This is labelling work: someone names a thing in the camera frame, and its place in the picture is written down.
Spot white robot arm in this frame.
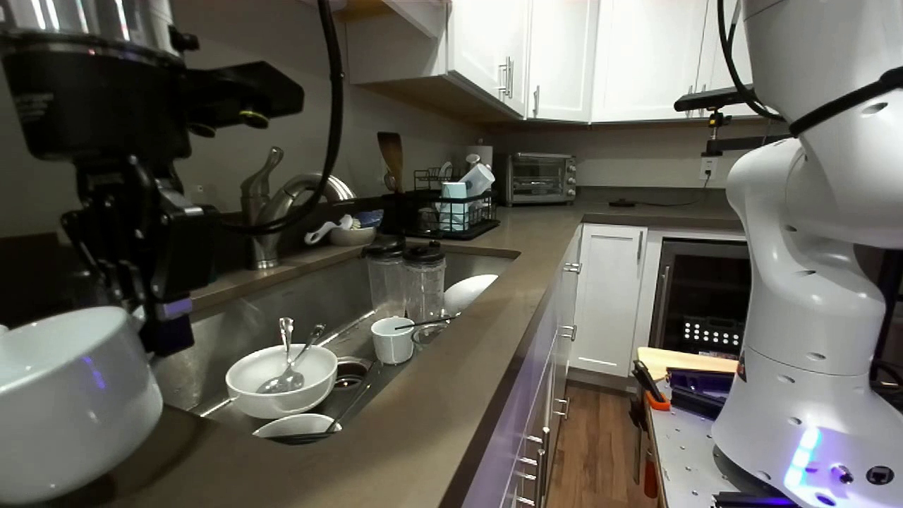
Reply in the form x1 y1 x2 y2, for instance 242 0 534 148
3 0 903 508

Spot light blue cup in rack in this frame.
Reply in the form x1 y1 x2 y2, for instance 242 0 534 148
441 181 468 233

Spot lower kitchen cabinets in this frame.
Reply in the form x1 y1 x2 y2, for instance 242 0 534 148
441 220 647 508

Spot small white cup in sink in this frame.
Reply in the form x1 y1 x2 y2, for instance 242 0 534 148
370 316 414 364

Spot stainless steel sink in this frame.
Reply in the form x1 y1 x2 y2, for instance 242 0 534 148
150 240 523 446

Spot bowl with utensils on counter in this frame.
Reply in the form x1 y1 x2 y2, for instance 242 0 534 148
304 214 376 247

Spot stainless steel oven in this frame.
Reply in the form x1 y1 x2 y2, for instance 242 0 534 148
648 237 750 356

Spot white upper cabinets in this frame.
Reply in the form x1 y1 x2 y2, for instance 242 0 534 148
342 0 747 125

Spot chrome kitchen faucet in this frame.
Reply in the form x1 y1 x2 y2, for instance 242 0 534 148
241 148 318 271

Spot metal spoon in bowl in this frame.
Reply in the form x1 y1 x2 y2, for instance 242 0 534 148
256 316 325 392

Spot white bowl with spoon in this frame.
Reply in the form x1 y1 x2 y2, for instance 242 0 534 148
222 341 342 422

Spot toaster oven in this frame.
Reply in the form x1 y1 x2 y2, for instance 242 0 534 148
504 152 575 207

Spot sink drain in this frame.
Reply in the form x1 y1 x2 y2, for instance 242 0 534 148
335 364 370 389

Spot blender jar with black lid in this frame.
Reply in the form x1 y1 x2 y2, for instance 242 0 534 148
404 244 447 323

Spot black dish drying rack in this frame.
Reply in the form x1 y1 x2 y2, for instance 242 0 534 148
414 165 494 240

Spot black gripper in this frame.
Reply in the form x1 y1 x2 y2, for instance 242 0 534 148
0 25 308 285

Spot wooden spatula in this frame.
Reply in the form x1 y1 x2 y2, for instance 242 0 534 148
377 134 404 193

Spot white mug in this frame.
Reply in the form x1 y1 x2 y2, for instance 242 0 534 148
0 305 163 506

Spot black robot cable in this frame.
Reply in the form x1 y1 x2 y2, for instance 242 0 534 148
215 0 346 237

